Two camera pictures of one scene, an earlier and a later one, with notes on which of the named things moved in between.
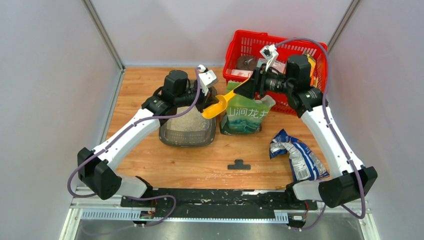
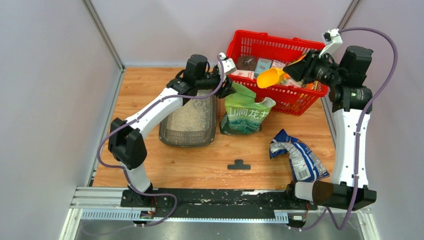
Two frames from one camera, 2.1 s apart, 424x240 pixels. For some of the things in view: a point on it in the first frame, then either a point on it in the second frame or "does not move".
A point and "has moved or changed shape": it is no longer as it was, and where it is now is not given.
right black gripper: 255,84 to 302,70
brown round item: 246,63 does not move
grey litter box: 190,129 does not move
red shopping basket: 243,56 does not move
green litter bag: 244,115 does not move
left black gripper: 207,100 to 228,90
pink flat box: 242,73 does not move
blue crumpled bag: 304,164 does not move
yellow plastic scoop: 221,106 has moved or changed shape
